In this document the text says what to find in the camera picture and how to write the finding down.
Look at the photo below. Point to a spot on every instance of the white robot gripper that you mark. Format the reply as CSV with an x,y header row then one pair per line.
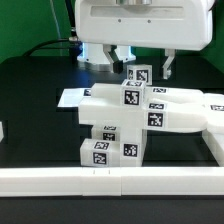
x,y
165,24

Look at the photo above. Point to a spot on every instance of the small white tagged cube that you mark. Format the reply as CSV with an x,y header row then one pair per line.
x,y
132,93
140,72

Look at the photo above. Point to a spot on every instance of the white chair back frame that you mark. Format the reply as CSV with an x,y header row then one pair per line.
x,y
163,109

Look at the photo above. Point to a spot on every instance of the white chair seat part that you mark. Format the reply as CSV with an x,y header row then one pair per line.
x,y
132,147

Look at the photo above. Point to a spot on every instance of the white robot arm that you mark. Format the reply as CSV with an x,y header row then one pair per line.
x,y
171,25

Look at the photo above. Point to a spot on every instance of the white marker base plate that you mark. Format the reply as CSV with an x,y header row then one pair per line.
x,y
72,97

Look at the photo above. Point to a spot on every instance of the white right obstacle wall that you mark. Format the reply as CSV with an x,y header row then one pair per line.
x,y
215,143

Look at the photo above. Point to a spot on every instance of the white obstacle wall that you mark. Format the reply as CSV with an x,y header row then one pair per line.
x,y
21,182
215,143
1,131

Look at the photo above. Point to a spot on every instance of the white front obstacle wall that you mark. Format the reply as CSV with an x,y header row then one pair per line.
x,y
21,182

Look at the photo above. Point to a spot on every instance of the white left obstacle wall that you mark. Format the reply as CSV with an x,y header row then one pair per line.
x,y
1,131

